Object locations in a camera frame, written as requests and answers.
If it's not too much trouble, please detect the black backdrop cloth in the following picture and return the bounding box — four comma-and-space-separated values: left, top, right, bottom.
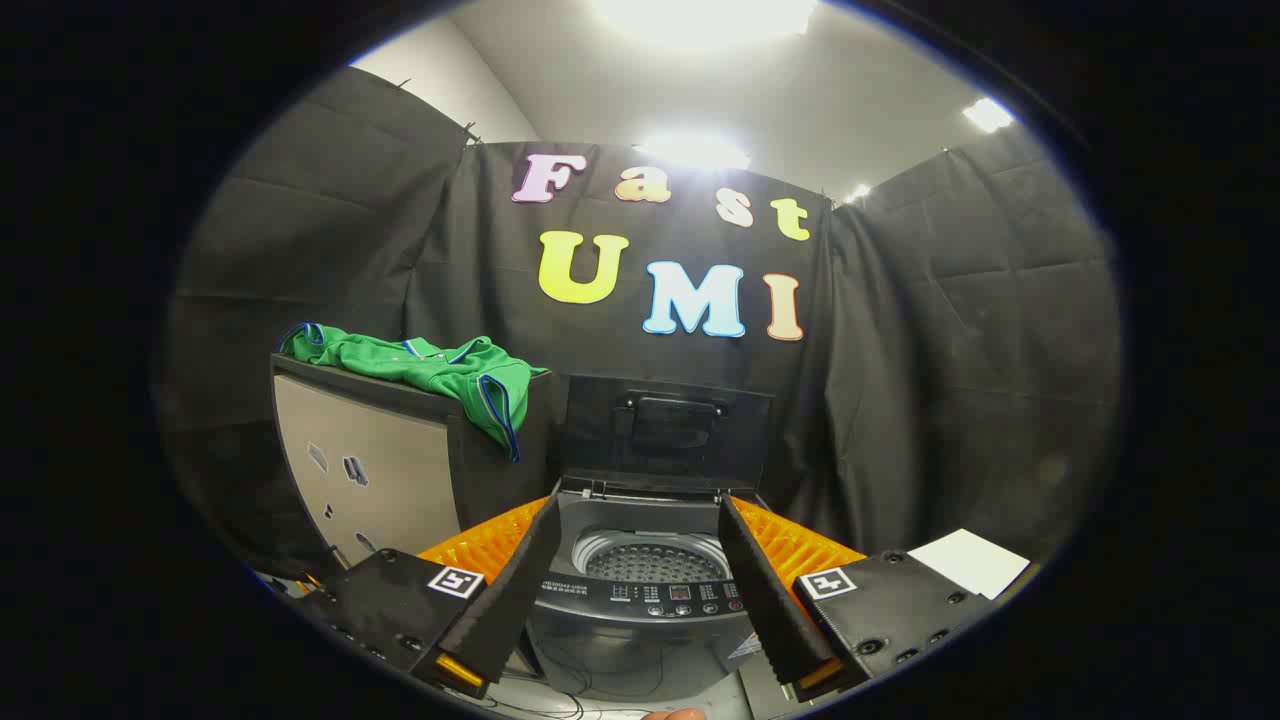
165, 65, 1123, 581

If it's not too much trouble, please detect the grey washing machine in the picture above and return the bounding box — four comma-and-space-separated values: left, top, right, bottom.
525, 478, 776, 701

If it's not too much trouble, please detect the ceiling light panel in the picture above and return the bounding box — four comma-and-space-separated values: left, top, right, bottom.
635, 135, 751, 171
962, 97, 1016, 134

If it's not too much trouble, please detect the green polo shirt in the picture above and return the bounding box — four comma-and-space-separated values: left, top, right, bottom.
278, 322, 549, 463

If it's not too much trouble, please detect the grey cabinet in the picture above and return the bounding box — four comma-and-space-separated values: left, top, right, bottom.
270, 350, 556, 581

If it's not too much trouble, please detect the large ceiling light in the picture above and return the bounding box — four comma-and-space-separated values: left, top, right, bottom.
590, 0, 821, 46

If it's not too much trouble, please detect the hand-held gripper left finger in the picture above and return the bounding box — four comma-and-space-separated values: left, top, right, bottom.
300, 495, 563, 699

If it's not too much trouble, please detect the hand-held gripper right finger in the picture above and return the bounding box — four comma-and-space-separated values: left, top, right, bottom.
718, 495, 1001, 704

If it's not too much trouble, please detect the white flat board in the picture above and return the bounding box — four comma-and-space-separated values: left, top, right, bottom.
908, 528, 1031, 601

